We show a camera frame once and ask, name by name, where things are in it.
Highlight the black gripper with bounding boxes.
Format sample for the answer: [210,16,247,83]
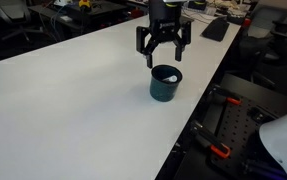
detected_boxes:
[136,0,193,70]

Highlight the white and red marker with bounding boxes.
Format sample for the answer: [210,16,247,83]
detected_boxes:
[162,75,179,84]

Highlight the dark teal cup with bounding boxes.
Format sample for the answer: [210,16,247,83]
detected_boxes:
[149,64,184,103]

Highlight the white paper sheets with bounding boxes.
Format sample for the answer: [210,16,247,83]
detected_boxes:
[182,7,217,18]

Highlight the black keyboard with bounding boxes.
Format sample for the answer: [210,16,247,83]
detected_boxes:
[201,16,231,43]

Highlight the dark background desk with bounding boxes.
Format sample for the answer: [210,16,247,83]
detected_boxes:
[27,0,131,34]

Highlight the small red object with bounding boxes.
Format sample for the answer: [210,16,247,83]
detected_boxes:
[242,18,253,28]

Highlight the yellow tool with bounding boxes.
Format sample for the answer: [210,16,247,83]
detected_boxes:
[78,0,93,10]

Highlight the small white device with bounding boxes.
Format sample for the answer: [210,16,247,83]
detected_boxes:
[53,0,73,7]

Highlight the grey office chair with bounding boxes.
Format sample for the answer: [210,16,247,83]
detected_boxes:
[0,0,32,43]
[249,0,287,101]

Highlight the black perforated breadboard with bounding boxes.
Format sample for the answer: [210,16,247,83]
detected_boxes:
[172,73,287,180]

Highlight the black clamp orange handle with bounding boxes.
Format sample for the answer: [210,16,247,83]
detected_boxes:
[208,85,243,107]
[189,120,233,160]

